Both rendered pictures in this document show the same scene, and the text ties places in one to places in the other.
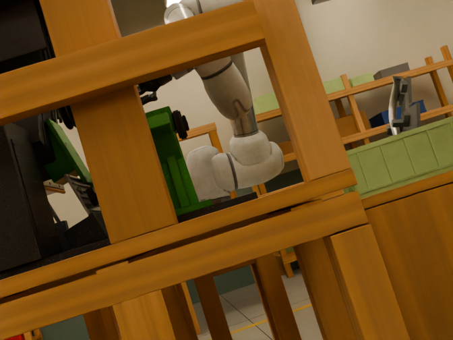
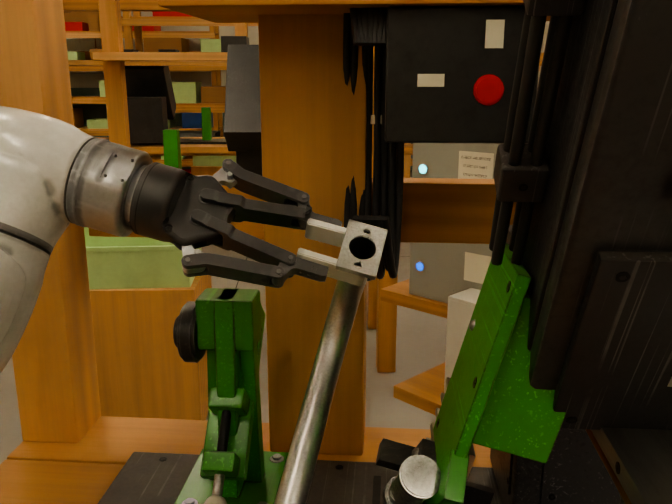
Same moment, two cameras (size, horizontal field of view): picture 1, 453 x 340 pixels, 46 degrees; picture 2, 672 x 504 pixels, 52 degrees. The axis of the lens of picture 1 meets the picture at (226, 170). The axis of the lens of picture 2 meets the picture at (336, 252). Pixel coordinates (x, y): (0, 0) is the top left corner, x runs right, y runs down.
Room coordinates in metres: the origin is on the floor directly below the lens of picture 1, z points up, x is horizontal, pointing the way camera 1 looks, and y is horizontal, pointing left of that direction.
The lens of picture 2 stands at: (2.11, 0.35, 1.43)
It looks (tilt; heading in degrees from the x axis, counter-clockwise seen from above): 14 degrees down; 187
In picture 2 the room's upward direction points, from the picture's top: straight up
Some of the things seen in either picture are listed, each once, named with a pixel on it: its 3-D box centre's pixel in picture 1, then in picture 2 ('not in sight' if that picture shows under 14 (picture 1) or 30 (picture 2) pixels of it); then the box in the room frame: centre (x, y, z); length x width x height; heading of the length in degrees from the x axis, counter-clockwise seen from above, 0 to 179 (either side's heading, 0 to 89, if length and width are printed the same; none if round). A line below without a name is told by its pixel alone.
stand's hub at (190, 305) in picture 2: (181, 124); (189, 331); (1.34, 0.07, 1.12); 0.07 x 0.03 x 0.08; 2
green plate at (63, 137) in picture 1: (61, 156); (510, 364); (1.51, 0.44, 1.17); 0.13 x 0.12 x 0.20; 92
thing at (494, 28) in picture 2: (13, 37); (457, 76); (1.24, 0.39, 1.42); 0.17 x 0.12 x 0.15; 92
